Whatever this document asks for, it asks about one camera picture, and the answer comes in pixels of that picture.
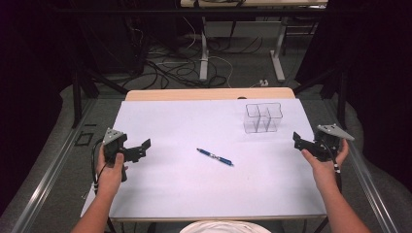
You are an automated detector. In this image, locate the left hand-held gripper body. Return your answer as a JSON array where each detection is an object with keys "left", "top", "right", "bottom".
[{"left": 102, "top": 128, "right": 130, "bottom": 165}]

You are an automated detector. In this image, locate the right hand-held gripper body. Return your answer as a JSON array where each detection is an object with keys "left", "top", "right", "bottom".
[{"left": 313, "top": 123, "right": 356, "bottom": 162}]

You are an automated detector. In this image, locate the person's right hand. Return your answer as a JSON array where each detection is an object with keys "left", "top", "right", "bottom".
[{"left": 300, "top": 140, "right": 351, "bottom": 192}]

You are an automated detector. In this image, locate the person's left hand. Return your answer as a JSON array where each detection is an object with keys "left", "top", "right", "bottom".
[{"left": 95, "top": 145, "right": 129, "bottom": 195}]

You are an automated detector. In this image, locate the clear acrylic pen holder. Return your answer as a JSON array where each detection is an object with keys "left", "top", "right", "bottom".
[{"left": 243, "top": 102, "right": 284, "bottom": 135}]

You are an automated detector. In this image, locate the black metal stand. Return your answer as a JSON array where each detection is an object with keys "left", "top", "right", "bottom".
[
  {"left": 71, "top": 63, "right": 129, "bottom": 129},
  {"left": 292, "top": 66, "right": 348, "bottom": 121}
]

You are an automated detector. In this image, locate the wooden table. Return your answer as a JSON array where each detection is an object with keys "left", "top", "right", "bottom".
[{"left": 124, "top": 86, "right": 296, "bottom": 102}]

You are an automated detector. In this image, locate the white table mat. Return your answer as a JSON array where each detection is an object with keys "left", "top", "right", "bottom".
[{"left": 108, "top": 98, "right": 327, "bottom": 221}]

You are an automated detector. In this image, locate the blue pen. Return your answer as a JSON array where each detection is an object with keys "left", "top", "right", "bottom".
[{"left": 196, "top": 148, "right": 235, "bottom": 168}]

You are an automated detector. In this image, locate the black curtain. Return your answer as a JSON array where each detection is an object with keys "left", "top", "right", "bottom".
[
  {"left": 295, "top": 0, "right": 412, "bottom": 192},
  {"left": 0, "top": 0, "right": 82, "bottom": 217}
]

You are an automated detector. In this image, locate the white background desk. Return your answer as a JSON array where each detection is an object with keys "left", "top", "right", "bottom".
[{"left": 180, "top": 0, "right": 329, "bottom": 83}]

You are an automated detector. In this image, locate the person's white shirt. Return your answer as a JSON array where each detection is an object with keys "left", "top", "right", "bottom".
[{"left": 179, "top": 219, "right": 272, "bottom": 233}]

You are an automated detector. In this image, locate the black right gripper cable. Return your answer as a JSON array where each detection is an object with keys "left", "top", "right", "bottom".
[{"left": 323, "top": 141, "right": 343, "bottom": 192}]

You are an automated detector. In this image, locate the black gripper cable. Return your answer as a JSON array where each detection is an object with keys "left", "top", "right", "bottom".
[
  {"left": 90, "top": 138, "right": 109, "bottom": 196},
  {"left": 323, "top": 141, "right": 343, "bottom": 192}
]

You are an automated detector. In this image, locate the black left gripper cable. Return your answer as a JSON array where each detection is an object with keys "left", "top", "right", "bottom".
[{"left": 90, "top": 138, "right": 109, "bottom": 196}]

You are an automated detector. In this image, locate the aluminium floor rail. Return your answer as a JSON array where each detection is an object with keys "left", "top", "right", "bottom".
[
  {"left": 11, "top": 98, "right": 97, "bottom": 233},
  {"left": 324, "top": 98, "right": 400, "bottom": 233}
]

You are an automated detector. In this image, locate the tangle of black floor cables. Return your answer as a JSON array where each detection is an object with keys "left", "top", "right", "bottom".
[{"left": 120, "top": 18, "right": 264, "bottom": 91}]

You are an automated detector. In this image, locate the white floor cable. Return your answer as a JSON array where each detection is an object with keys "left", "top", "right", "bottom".
[{"left": 181, "top": 16, "right": 235, "bottom": 89}]

